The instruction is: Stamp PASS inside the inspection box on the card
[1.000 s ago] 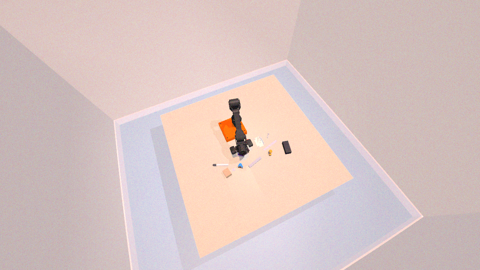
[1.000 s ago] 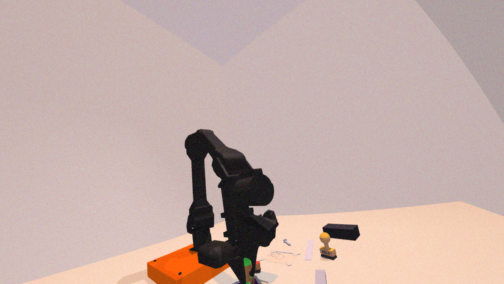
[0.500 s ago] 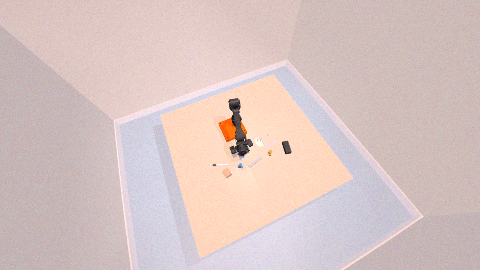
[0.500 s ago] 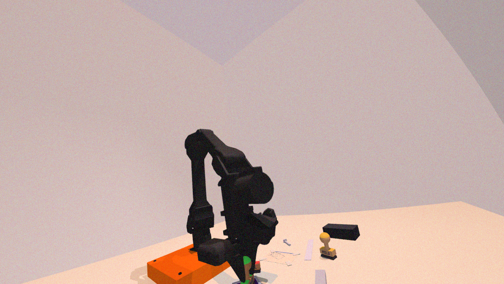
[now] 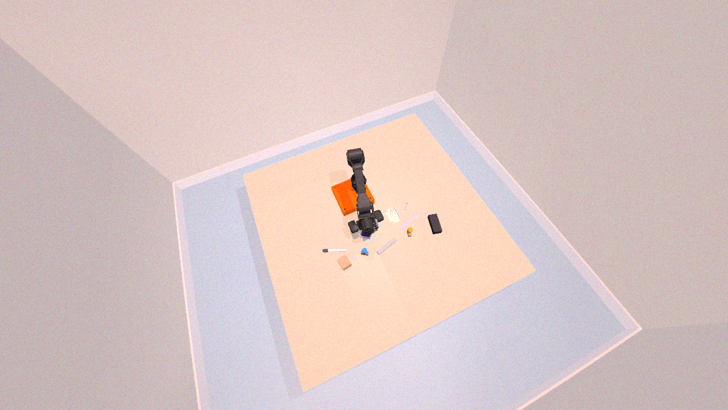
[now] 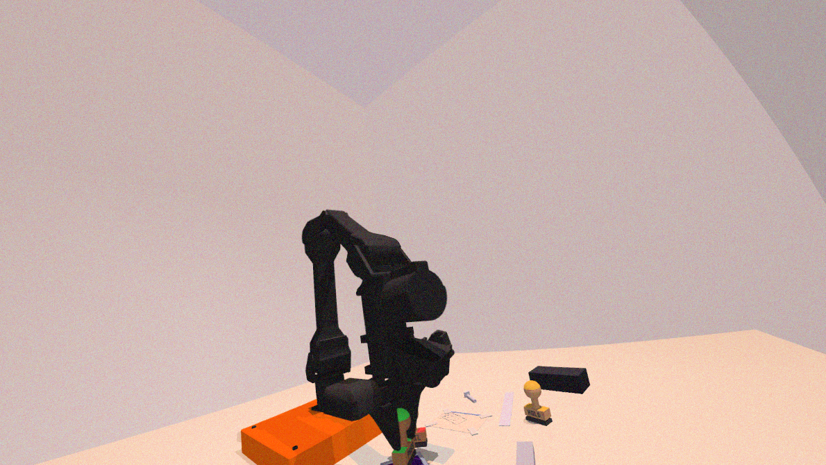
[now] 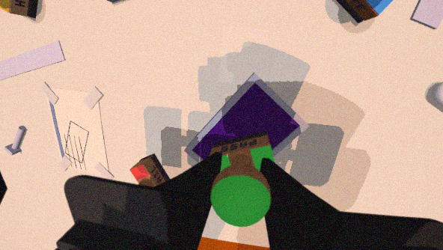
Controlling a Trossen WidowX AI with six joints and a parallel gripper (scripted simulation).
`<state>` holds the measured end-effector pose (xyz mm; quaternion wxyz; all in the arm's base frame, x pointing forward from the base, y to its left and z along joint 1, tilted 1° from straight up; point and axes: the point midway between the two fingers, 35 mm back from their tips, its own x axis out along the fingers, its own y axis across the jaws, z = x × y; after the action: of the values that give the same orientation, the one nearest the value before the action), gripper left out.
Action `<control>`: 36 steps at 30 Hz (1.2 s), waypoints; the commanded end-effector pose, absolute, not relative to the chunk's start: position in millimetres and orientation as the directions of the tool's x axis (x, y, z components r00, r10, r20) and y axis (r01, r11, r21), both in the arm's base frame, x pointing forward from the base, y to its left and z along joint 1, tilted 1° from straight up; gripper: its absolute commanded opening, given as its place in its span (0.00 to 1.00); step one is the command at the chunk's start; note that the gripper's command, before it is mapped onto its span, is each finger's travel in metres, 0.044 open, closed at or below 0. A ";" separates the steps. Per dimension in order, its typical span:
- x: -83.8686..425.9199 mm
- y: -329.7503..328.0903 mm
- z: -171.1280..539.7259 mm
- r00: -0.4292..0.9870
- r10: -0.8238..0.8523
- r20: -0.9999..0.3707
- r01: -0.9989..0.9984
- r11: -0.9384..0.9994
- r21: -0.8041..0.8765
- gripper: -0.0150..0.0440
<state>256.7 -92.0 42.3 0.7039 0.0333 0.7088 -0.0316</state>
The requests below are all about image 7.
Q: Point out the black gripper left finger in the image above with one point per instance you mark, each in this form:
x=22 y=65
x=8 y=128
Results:
x=174 y=212

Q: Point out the red-handled fail stamp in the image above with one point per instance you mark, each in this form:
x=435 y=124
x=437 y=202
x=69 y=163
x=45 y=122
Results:
x=149 y=172

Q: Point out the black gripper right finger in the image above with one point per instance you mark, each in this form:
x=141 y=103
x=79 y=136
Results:
x=297 y=219

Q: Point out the purple ink pad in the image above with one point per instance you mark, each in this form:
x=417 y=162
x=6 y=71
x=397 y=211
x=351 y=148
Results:
x=254 y=108

